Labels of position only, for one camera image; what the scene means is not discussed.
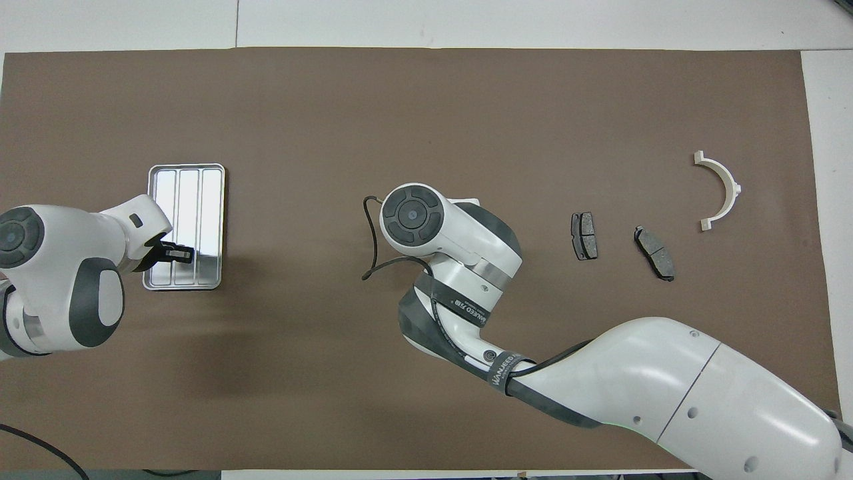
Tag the tapered dark brake pad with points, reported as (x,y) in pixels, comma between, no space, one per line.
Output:
(655,252)

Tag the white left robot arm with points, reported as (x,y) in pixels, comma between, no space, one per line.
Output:
(60,266)

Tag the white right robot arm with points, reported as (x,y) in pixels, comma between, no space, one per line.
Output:
(666,373)

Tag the brown table mat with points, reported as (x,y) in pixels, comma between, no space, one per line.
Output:
(333,120)

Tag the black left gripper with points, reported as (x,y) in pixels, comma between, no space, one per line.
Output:
(152,254)

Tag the white curved plastic bracket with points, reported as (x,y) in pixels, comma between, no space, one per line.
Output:
(723,172)

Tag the rectangular dark brake pad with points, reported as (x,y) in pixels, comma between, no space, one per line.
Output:
(585,234)

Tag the silver metal tray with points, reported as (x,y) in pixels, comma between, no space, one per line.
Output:
(200,200)

